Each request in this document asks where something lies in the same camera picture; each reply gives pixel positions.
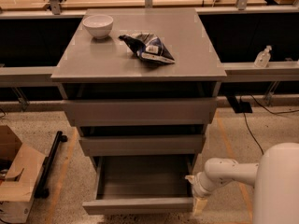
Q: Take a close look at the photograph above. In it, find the grey middle drawer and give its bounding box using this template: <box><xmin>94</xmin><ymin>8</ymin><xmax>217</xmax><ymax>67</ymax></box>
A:
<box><xmin>79</xmin><ymin>134</ymin><xmax>206</xmax><ymax>157</ymax></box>

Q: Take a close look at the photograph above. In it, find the white ceramic bowl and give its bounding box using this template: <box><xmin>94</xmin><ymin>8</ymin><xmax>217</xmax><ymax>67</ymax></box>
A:
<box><xmin>82</xmin><ymin>14</ymin><xmax>114</xmax><ymax>39</ymax></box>

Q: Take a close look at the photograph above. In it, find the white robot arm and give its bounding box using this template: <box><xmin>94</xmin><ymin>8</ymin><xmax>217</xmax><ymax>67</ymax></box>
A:
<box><xmin>185</xmin><ymin>143</ymin><xmax>299</xmax><ymax>224</ymax></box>

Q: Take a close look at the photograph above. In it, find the black floor cable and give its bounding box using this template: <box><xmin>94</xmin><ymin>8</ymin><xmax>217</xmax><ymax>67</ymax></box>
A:
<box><xmin>238</xmin><ymin>93</ymin><xmax>299</xmax><ymax>156</ymax></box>

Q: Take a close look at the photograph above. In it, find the grey top drawer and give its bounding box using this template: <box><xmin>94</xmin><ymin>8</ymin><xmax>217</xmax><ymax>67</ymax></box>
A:
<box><xmin>63</xmin><ymin>98</ymin><xmax>216</xmax><ymax>127</ymax></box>

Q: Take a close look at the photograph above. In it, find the black floor power box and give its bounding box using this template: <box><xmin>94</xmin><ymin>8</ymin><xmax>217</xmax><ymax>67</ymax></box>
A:
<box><xmin>227</xmin><ymin>96</ymin><xmax>252</xmax><ymax>114</ymax></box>

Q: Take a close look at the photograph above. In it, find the grey drawer cabinet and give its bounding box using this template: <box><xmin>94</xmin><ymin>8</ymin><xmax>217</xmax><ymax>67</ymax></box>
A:
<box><xmin>51</xmin><ymin>8</ymin><xmax>226</xmax><ymax>171</ymax></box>

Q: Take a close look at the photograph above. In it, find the black metal bar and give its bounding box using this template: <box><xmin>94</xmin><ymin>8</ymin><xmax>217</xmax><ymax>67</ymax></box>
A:
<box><xmin>35</xmin><ymin>131</ymin><xmax>68</xmax><ymax>199</ymax></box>

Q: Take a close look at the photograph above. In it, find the clear sanitizer bottle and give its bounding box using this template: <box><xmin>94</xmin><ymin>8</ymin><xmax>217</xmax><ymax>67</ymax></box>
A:
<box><xmin>254</xmin><ymin>46</ymin><xmax>272</xmax><ymax>68</ymax></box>

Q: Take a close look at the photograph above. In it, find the open cardboard box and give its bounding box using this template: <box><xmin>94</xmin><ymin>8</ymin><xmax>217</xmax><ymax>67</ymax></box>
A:
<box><xmin>0</xmin><ymin>125</ymin><xmax>45</xmax><ymax>223</ymax></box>

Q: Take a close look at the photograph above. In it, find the blue crumpled chip bag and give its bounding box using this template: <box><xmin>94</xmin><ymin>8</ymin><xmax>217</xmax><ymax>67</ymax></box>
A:
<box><xmin>119</xmin><ymin>33</ymin><xmax>175</xmax><ymax>64</ymax></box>

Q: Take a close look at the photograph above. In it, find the grey bottom drawer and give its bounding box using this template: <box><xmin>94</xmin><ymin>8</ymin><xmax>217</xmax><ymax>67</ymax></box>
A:
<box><xmin>83</xmin><ymin>155</ymin><xmax>193</xmax><ymax>215</ymax></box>

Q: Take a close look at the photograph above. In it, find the grey drawer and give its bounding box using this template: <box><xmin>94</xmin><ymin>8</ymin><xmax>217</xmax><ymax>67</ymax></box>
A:
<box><xmin>83</xmin><ymin>155</ymin><xmax>193</xmax><ymax>215</ymax></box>
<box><xmin>79</xmin><ymin>134</ymin><xmax>206</xmax><ymax>157</ymax></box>
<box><xmin>63</xmin><ymin>98</ymin><xmax>216</xmax><ymax>127</ymax></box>

